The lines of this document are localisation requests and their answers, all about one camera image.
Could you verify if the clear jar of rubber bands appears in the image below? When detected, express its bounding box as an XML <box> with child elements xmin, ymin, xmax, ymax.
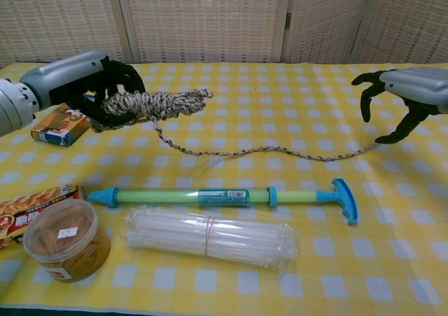
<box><xmin>22</xmin><ymin>199</ymin><xmax>112</xmax><ymax>283</ymax></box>

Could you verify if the small orange blue card box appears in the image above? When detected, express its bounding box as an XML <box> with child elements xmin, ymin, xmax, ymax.
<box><xmin>29</xmin><ymin>102</ymin><xmax>90</xmax><ymax>147</ymax></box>

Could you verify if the rubber band around straws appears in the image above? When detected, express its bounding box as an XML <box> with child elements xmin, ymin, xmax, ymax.
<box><xmin>204</xmin><ymin>214</ymin><xmax>217</xmax><ymax>257</ymax></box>

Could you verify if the braided beige black rope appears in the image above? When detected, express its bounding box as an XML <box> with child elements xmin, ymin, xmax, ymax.
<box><xmin>90</xmin><ymin>87</ymin><xmax>381</xmax><ymax>163</ymax></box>

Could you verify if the woven folding screen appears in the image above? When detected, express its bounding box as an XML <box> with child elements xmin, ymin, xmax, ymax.
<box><xmin>0</xmin><ymin>0</ymin><xmax>448</xmax><ymax>68</ymax></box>

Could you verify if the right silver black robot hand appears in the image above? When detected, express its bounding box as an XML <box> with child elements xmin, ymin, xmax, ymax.
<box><xmin>351</xmin><ymin>67</ymin><xmax>448</xmax><ymax>145</ymax></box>

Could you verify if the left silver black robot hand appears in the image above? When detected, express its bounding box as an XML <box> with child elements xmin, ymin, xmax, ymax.
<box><xmin>20</xmin><ymin>50</ymin><xmax>145</xmax><ymax>128</ymax></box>

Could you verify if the green blue water pump toy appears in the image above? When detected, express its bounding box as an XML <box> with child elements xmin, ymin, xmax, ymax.
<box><xmin>87</xmin><ymin>178</ymin><xmax>361</xmax><ymax>226</ymax></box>

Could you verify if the bundle of wrapped white straws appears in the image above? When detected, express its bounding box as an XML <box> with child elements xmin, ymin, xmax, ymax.
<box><xmin>125</xmin><ymin>205</ymin><xmax>299</xmax><ymax>270</ymax></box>

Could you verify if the orange red snack box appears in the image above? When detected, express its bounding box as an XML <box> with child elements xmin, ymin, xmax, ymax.
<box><xmin>0</xmin><ymin>184</ymin><xmax>87</xmax><ymax>251</ymax></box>

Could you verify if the yellow checkered tablecloth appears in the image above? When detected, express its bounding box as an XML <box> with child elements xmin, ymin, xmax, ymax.
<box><xmin>0</xmin><ymin>62</ymin><xmax>448</xmax><ymax>312</ymax></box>

